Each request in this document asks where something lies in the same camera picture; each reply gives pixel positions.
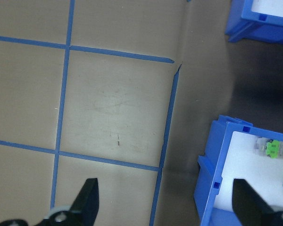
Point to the blue bin with push buttons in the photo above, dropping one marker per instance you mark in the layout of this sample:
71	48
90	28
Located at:
210	179

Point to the blue bin with capacitors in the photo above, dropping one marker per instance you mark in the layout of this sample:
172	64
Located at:
250	26

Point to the pile of small electrical parts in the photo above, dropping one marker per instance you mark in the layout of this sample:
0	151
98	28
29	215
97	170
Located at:
247	160

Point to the white foam liner under capacitors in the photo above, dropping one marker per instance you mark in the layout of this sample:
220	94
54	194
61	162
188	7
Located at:
273	7

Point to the green push button switch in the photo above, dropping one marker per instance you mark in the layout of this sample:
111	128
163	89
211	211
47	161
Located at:
274	148

